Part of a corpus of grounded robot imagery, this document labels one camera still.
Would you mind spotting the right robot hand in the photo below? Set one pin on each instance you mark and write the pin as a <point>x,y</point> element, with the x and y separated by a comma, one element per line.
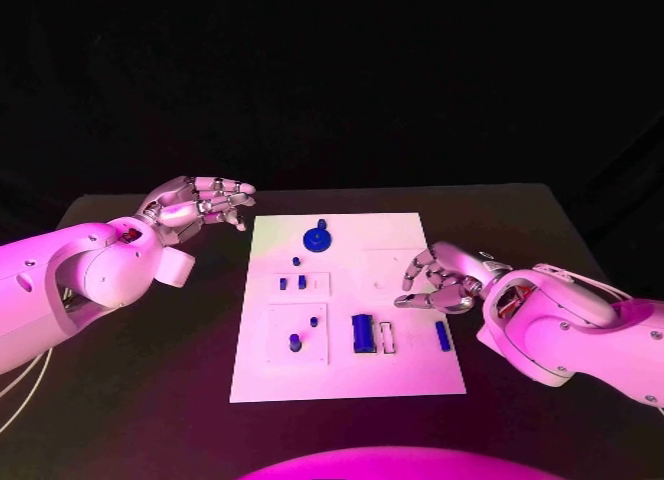
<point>451,277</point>

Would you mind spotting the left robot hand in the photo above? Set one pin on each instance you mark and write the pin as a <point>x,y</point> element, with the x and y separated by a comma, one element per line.
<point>203,204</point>

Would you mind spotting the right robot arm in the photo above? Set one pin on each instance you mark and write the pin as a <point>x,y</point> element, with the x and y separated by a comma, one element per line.
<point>581,330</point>

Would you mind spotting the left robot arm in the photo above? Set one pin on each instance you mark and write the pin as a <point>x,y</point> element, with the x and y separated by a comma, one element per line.
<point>51,285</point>

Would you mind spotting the white task board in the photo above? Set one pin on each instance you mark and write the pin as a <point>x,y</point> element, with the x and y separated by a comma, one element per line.
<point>343,367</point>

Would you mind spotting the long blue cylinder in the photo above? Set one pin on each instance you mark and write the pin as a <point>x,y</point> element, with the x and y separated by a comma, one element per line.
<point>442,335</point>

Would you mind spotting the large blue block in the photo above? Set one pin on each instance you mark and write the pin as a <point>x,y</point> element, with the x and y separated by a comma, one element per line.
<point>363,333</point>

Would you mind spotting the blue gear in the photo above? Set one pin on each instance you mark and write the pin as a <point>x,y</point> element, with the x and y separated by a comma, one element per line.
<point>317,240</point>

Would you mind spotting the large blue peg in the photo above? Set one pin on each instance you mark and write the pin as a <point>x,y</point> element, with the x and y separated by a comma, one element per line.
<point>295,343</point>

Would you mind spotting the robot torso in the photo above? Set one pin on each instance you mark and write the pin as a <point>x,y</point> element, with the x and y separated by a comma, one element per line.
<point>402,465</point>

